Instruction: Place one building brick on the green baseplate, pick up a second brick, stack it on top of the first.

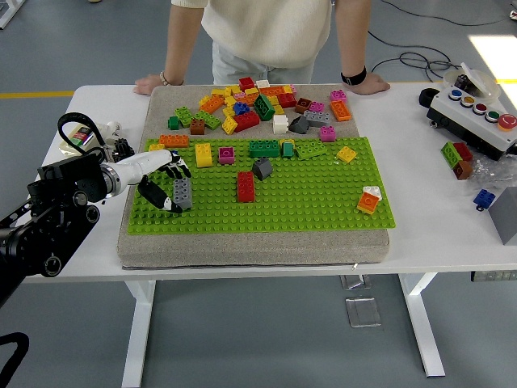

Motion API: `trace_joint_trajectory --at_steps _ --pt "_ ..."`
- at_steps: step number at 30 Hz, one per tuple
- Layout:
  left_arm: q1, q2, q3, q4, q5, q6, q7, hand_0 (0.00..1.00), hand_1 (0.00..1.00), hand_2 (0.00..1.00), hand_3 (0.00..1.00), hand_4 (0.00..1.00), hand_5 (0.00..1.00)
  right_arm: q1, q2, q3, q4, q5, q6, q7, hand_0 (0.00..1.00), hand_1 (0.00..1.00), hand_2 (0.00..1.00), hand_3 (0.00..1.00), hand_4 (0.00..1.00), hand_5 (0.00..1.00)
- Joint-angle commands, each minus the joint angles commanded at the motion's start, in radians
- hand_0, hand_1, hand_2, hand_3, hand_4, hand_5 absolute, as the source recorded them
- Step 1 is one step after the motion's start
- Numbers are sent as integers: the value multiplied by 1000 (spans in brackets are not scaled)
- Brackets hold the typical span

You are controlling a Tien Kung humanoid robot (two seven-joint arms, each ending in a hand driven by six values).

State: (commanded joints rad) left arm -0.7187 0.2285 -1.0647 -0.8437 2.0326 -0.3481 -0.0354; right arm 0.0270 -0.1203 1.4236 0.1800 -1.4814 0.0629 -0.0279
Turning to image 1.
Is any person's left hand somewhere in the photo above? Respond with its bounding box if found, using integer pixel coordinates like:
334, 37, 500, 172
351, 72, 392, 96

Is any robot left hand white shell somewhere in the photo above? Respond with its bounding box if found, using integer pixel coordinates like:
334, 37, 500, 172
115, 149, 193, 214

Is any person's right hand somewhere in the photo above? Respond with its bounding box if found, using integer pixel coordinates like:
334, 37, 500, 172
133, 72, 166, 96

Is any grey eight-stud brick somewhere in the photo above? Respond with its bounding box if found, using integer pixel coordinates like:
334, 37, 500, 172
172, 177, 193, 210
303, 110, 334, 128

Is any green studded baseplate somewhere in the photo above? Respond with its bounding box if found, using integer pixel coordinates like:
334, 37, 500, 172
125, 136, 400, 236

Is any lime green eight-stud brick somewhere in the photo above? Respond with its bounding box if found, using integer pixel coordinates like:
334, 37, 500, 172
440, 141, 461, 169
174, 106, 200, 129
192, 111, 222, 131

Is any lime green flat plate brick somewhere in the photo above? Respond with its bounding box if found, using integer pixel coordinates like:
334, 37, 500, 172
294, 141, 329, 162

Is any dark green eight-stud brick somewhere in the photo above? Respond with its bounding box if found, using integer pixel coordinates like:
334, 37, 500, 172
253, 93, 277, 121
248, 140, 281, 159

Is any red building brick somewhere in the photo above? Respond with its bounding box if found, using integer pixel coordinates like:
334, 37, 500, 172
452, 141, 474, 162

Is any orange four-stud brick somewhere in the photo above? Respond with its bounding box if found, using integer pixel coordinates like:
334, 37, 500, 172
356, 192, 381, 215

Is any black wristband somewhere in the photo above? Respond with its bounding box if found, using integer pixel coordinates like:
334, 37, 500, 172
340, 65, 368, 86

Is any black gear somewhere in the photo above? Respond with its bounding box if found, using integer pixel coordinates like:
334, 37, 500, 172
105, 137, 135, 162

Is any white bulb-shaped part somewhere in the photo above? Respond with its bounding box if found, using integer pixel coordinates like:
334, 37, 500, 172
99, 120, 122, 141

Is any white push-button control box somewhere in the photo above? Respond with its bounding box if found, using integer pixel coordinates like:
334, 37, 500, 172
427, 86, 517, 162

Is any round translucent lidded container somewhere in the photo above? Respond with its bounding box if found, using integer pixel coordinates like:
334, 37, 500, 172
443, 62, 502, 102

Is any person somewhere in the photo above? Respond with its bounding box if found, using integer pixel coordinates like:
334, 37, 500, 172
171, 0, 343, 86

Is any grey-brown cushion mat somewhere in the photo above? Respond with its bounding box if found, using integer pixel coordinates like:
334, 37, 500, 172
116, 83, 392, 270

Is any clear plastic bag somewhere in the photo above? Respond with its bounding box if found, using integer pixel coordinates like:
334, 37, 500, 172
470, 155, 517, 191

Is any white table leg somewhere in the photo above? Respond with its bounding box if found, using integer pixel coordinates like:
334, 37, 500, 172
120, 279, 158, 388
397, 272, 446, 379

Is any grey box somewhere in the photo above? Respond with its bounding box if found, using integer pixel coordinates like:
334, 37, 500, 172
487, 186, 517, 247

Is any clear floor socket cover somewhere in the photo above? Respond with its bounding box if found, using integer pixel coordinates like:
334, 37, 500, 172
340, 273, 375, 290
344, 297, 383, 328

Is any under-table control panel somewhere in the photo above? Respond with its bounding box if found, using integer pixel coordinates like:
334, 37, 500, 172
470, 269, 517, 284

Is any bead bracelet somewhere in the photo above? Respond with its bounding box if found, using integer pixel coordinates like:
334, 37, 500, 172
159, 70, 185, 86

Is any black ring roll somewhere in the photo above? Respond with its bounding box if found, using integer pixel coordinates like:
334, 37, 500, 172
418, 87, 444, 109

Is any cream switch box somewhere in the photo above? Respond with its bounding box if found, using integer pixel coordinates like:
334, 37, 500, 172
59, 123, 102, 157

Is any white furniture frame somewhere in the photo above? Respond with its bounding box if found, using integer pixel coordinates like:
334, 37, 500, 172
0, 0, 19, 30

